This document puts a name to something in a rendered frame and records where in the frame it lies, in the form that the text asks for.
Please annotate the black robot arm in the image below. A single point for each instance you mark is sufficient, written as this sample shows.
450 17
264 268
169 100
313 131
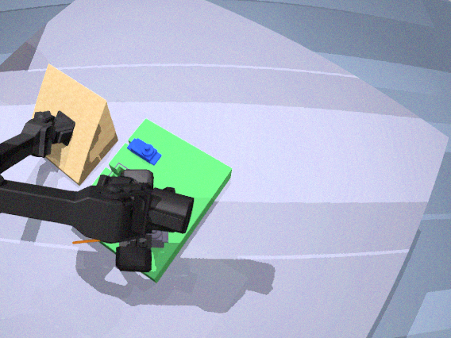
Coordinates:
100 212

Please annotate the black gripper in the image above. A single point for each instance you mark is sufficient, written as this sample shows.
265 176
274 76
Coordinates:
136 255

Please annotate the green flat rectangular plate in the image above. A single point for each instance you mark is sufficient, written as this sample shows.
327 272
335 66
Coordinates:
174 163

